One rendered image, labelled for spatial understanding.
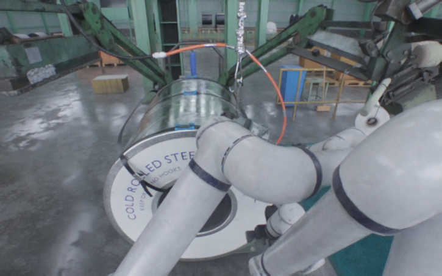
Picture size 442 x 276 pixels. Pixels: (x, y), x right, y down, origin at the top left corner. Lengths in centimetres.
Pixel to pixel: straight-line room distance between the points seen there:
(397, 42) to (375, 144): 106
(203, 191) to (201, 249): 142
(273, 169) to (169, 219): 27
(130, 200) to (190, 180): 108
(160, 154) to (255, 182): 94
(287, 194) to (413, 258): 23
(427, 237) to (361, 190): 18
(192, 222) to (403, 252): 41
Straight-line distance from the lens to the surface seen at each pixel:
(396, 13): 129
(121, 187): 150
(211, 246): 188
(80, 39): 147
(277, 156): 42
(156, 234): 57
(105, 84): 746
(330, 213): 39
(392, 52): 134
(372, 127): 133
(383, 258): 268
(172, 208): 53
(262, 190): 42
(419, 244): 49
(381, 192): 30
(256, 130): 108
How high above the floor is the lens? 189
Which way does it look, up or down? 28 degrees down
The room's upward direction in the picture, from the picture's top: straight up
